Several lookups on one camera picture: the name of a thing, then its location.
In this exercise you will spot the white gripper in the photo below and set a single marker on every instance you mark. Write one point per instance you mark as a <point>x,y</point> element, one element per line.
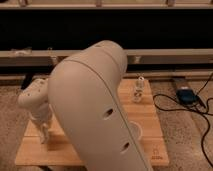
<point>40,120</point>

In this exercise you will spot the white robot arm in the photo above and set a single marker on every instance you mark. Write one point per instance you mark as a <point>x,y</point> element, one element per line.
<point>82,93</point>

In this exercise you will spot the blue power adapter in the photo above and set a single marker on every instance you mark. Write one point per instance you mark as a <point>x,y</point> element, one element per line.
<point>186,96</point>

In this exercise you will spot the wooden rail shelf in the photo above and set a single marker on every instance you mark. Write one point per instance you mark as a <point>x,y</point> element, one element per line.
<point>22,58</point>

